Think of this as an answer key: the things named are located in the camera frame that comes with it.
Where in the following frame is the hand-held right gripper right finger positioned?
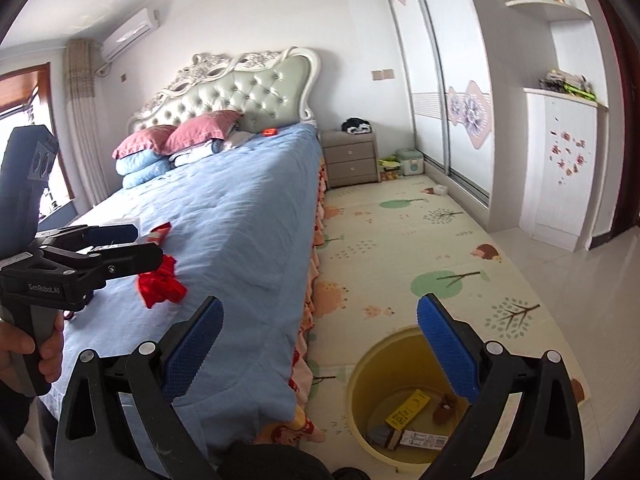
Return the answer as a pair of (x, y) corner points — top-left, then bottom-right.
(416, 292), (586, 480)

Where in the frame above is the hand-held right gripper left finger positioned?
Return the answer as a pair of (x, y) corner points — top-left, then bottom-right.
(54, 295), (224, 480)

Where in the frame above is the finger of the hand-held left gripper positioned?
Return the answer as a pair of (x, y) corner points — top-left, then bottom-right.
(34, 223), (140, 251)
(41, 242), (165, 282)

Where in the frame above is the red plastic bag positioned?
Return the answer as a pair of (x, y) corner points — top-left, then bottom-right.
(136, 255), (188, 310)

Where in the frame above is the red snack wrapper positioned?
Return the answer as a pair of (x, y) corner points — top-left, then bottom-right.
(145, 222), (172, 245)

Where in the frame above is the yellow waste bin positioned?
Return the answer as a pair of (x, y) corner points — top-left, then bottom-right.
(346, 326), (506, 476)

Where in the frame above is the person's left hand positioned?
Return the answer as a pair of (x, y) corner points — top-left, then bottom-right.
(0, 316), (66, 393)

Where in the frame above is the brown wrapper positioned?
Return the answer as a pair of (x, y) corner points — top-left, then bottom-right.
(431, 392), (458, 423)

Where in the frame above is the yellow packet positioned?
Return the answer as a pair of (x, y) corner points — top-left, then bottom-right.
(384, 389), (431, 428)

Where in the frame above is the folded light blue quilt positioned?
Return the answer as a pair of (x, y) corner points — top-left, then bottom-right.
(116, 151), (176, 190)

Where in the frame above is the beige curtain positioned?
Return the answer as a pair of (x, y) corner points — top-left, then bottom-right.
(65, 39), (110, 206)

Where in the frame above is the wooden framed window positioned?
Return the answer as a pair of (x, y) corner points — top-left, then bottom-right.
(0, 62), (76, 211)

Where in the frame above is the white labelled carton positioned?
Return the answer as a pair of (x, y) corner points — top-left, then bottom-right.
(395, 429), (448, 453)

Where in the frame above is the pink pillow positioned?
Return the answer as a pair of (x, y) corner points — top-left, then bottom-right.
(112, 125), (176, 161)
(164, 110), (243, 156)

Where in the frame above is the dark grey carton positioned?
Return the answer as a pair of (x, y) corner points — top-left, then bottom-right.
(366, 425), (401, 453)

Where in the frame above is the folded blue grey quilt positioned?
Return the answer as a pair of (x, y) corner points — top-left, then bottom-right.
(169, 140), (226, 167)

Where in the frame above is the bed with blue sheet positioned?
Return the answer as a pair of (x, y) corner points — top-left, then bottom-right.
(37, 122), (326, 453)

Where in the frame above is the tree print play mat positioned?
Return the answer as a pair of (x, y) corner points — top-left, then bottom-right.
(300, 175), (586, 480)

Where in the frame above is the orange patterned bed skirt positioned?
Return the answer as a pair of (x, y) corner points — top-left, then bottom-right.
(255, 155), (331, 448)

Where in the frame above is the white air conditioner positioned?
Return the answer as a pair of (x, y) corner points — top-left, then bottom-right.
(98, 7), (161, 63)

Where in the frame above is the tufted ornate headboard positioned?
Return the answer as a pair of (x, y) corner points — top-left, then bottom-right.
(127, 46), (321, 133)

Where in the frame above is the light green storage box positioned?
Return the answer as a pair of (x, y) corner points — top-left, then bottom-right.
(396, 149), (426, 177)

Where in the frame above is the grey nightstand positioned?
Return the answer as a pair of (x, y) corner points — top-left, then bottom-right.
(320, 128), (378, 191)

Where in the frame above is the white corner cabinet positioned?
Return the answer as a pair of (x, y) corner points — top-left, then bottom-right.
(517, 87), (608, 253)

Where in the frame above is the pile of mixed clutter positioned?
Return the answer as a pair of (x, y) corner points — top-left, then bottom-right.
(539, 69), (598, 102)

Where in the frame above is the white floral sliding wardrobe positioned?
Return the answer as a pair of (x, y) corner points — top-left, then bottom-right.
(377, 0), (493, 208)

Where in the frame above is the dark wooden door frame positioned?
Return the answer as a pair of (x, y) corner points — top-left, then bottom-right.
(590, 0), (640, 251)

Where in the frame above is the white curved wall shelf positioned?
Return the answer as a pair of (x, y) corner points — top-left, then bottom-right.
(505, 0), (593, 23)

